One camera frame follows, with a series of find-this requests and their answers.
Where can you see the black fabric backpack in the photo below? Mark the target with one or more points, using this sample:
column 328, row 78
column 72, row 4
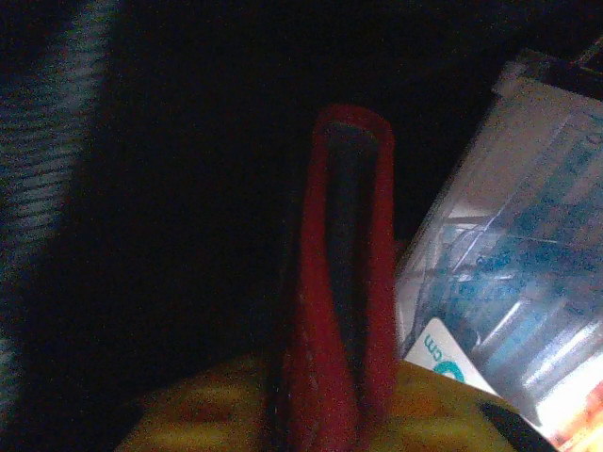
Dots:
column 188, row 188

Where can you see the orange snack packet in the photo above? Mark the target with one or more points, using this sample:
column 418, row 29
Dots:
column 212, row 414

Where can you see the clear plastic pencil case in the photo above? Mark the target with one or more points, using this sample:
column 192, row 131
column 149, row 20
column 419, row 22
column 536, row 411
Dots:
column 518, row 212

